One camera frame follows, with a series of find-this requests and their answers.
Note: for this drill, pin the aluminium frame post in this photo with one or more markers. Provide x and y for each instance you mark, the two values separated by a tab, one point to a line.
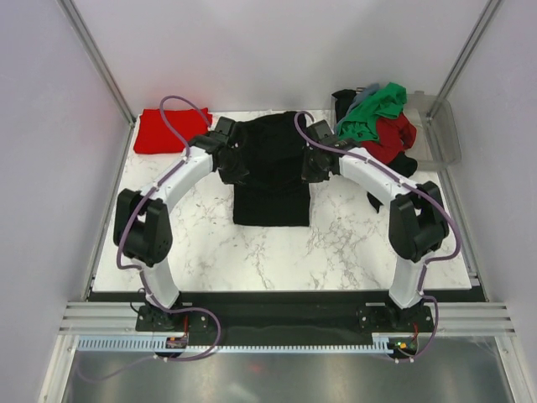
484	20
91	48

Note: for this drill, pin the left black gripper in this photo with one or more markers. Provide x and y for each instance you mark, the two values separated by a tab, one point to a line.
237	176

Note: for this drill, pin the grey blue t shirt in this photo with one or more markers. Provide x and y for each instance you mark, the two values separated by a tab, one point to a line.
365	93

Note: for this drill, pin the aluminium front rail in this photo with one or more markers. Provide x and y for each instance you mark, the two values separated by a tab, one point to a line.
456	319

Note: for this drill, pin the right aluminium frame post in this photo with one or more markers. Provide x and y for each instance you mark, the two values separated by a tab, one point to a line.
484	20

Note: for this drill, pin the folded red t shirt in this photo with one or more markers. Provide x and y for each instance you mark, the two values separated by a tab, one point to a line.
154	137

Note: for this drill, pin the clear plastic bin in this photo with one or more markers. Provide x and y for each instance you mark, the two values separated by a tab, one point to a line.
437	144

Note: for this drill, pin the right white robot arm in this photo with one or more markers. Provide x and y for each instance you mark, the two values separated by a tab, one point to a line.
420	230

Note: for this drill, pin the left aluminium frame post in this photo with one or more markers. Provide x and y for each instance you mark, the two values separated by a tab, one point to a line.
91	48

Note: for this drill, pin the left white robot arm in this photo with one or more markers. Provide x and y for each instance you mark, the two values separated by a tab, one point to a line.
142	230

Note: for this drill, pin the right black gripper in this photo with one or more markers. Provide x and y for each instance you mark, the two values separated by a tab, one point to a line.
308	175

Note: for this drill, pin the black t shirt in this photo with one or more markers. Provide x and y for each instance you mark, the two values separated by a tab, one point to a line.
402	164
273	193

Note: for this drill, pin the white slotted cable duct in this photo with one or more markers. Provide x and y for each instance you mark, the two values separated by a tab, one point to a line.
162	344

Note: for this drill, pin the dark red t shirt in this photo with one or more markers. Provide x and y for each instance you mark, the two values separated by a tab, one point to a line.
395	136

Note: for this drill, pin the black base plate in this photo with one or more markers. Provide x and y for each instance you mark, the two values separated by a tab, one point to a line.
277	317

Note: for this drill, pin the green t shirt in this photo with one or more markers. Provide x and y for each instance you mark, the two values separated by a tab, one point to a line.
359	123

